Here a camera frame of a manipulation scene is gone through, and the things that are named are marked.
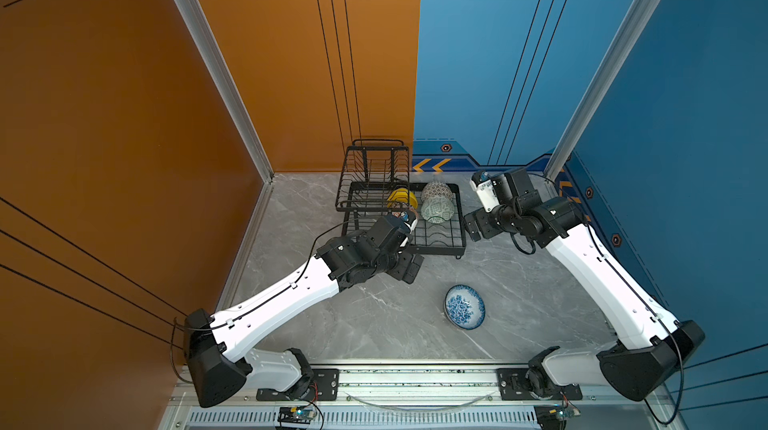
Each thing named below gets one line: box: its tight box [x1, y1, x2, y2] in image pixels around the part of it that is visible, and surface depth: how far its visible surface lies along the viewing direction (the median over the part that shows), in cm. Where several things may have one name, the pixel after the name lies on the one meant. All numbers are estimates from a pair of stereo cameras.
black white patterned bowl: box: [422, 181, 453, 202], surface depth 111 cm
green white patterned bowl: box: [421, 197, 455, 224], surface depth 107 cm
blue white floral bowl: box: [444, 284, 486, 330], surface depth 84 cm
